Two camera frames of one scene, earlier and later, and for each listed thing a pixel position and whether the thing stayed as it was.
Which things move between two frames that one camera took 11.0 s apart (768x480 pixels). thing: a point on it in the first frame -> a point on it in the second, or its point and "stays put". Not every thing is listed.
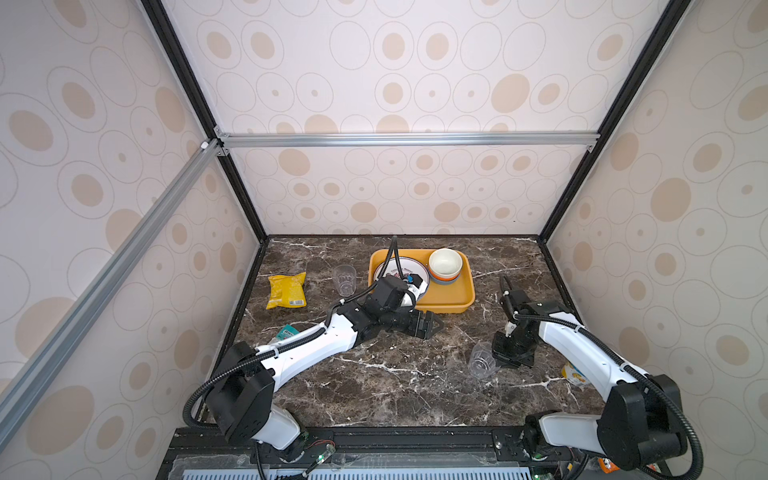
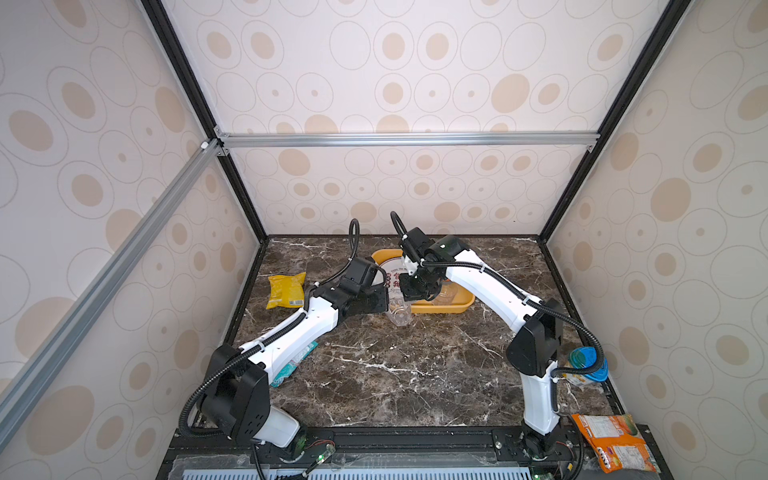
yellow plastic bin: [438, 298] stays put
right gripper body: [530, 344] -> [418, 268]
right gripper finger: [517, 350] -> [420, 285]
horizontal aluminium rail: [244, 142] stays put
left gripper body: [398, 320] -> [372, 301]
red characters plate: [403, 267] stays put
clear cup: [482, 360] -> [447, 294]
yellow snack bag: [287, 291] stays put
